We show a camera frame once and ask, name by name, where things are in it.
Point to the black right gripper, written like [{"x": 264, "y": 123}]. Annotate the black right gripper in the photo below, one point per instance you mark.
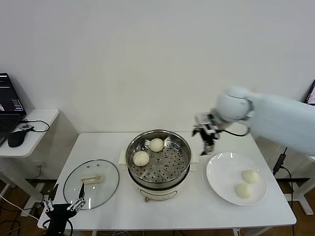
[{"x": 209, "y": 136}]

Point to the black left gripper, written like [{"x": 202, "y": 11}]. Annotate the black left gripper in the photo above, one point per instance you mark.
[{"x": 60, "y": 214}]

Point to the white steamed baozi bun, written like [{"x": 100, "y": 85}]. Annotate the white steamed baozi bun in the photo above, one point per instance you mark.
[
  {"x": 250, "y": 176},
  {"x": 243, "y": 190},
  {"x": 141, "y": 158},
  {"x": 156, "y": 145}
]

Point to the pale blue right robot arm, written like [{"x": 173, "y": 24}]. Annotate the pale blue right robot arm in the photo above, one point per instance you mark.
[{"x": 270, "y": 118}]

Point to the perforated steel steamer basket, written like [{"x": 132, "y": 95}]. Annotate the perforated steel steamer basket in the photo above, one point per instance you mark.
[{"x": 134, "y": 145}]

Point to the white floor power strip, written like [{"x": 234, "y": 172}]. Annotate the white floor power strip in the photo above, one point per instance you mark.
[{"x": 38, "y": 197}]

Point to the white round plate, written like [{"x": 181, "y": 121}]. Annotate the white round plate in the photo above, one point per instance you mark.
[{"x": 226, "y": 172}]

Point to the white side table rounded top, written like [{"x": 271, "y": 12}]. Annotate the white side table rounded top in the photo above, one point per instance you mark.
[{"x": 37, "y": 127}]

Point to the black computer mouse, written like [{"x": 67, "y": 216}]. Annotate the black computer mouse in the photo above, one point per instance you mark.
[{"x": 16, "y": 138}]

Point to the black laptop with dark screen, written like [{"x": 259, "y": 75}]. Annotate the black laptop with dark screen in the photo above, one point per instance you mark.
[{"x": 9, "y": 98}]

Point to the grey laptop with pink images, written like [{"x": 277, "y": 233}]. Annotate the grey laptop with pink images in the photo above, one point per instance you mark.
[{"x": 311, "y": 96}]

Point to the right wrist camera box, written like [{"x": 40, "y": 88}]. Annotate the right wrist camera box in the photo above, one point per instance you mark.
[{"x": 204, "y": 119}]

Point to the white wall socket with plug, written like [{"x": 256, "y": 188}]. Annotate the white wall socket with plug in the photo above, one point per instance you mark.
[{"x": 41, "y": 166}]

